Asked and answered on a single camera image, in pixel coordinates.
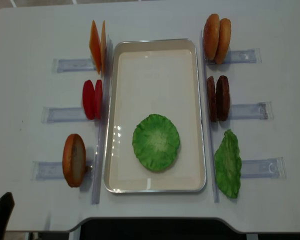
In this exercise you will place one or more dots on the clear plastic strip right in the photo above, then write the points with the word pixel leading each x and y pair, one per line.
pixel 215 190

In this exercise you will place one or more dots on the bread bun slice rear right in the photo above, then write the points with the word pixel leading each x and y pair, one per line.
pixel 224 40

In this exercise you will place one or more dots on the green lettuce leaf on tray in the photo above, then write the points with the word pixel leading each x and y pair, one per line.
pixel 156 142

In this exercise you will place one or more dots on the silver metal tray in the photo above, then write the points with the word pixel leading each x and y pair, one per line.
pixel 155 77

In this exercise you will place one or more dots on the brown meat patty right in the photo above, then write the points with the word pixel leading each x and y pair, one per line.
pixel 222 98

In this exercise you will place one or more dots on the green lettuce leaf standing right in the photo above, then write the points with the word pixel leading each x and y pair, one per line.
pixel 228 165

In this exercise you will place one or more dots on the bread bun slice front left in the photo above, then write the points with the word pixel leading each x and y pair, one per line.
pixel 74 160

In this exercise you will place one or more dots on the orange cheese slice right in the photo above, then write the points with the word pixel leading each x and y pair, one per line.
pixel 103 48

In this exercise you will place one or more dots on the clear plastic holder cheese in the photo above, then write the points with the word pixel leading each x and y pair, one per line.
pixel 72 65

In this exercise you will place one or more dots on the clear plastic holder bread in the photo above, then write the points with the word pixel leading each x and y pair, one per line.
pixel 252 55
pixel 43 171

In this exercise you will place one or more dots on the bread bun top rear right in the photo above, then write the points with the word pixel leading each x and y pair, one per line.
pixel 211 33

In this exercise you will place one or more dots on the clear plastic holder left bread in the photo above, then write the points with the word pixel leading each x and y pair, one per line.
pixel 43 171

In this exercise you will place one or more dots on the orange cheese slice left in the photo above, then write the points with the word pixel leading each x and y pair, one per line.
pixel 95 47

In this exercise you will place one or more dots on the orange cheese slice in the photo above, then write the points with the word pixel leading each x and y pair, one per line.
pixel 103 48
pixel 95 47

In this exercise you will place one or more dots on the red tomato slice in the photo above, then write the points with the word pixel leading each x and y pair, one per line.
pixel 98 97
pixel 88 94

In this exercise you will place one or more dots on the clear plastic holder patties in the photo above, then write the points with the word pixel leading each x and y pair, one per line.
pixel 253 111

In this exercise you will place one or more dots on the brown meat patty left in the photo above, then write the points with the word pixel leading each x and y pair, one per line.
pixel 211 94

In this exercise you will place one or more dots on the clear plastic holder lettuce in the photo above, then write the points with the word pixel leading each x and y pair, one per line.
pixel 273 168

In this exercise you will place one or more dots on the clear plastic strip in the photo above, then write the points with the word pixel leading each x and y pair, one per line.
pixel 103 126
pixel 215 190

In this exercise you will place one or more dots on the clear plastic holder right bread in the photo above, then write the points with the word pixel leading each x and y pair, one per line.
pixel 252 55

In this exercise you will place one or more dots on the clear plastic strip left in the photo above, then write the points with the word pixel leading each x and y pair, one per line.
pixel 103 126

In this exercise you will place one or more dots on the brown meat patty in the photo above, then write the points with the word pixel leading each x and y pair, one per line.
pixel 211 94
pixel 222 98

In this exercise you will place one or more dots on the bread bun slice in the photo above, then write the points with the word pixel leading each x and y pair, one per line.
pixel 224 40
pixel 74 160

